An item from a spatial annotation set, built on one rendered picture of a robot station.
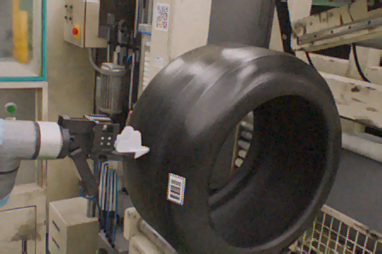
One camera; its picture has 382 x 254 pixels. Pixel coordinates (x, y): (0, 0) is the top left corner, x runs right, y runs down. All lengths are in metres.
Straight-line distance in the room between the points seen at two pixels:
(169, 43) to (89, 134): 0.48
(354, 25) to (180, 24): 0.48
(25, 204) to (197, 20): 0.83
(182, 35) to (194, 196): 0.52
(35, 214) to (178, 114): 0.84
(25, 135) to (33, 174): 0.78
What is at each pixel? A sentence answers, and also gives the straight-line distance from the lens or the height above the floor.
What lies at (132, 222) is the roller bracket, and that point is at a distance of 1.40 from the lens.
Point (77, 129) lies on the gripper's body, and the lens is 0.93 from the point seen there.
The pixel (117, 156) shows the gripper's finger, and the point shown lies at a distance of 0.96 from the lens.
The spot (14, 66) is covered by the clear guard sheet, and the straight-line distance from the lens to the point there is 1.53.
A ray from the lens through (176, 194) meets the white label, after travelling 0.98.
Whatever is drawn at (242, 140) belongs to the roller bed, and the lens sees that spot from 1.71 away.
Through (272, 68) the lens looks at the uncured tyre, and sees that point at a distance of 1.05.
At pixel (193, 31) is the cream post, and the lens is 1.35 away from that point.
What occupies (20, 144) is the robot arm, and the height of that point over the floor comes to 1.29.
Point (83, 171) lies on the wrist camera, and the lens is 0.96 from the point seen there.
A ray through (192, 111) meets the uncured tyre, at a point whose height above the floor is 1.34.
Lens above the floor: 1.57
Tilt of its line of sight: 16 degrees down
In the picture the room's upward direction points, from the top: 6 degrees clockwise
